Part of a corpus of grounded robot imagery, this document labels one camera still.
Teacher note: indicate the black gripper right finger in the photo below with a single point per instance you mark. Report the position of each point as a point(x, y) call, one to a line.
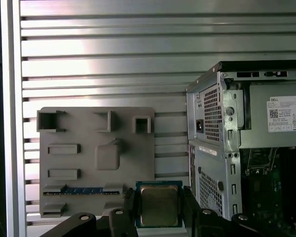
point(207, 224)

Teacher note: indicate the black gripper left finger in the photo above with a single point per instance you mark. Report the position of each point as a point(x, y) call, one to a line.
point(118, 222)

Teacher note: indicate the silver CPU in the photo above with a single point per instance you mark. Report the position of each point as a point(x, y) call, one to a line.
point(159, 207)

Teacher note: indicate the metal socket cover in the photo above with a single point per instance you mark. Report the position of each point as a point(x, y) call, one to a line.
point(259, 170)

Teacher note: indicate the CPU socket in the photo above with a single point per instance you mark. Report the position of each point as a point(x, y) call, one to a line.
point(261, 195)

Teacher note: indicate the RAM stick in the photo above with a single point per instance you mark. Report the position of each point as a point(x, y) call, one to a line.
point(84, 190)

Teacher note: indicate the black PC case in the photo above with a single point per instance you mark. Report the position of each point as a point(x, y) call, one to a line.
point(212, 172)

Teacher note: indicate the green motherboard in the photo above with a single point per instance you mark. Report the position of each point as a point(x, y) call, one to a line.
point(273, 197)

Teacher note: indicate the grey parts rack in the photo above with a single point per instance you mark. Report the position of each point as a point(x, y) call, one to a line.
point(88, 138)

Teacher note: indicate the grey power supply unit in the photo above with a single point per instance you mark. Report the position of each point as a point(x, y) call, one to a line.
point(256, 118)

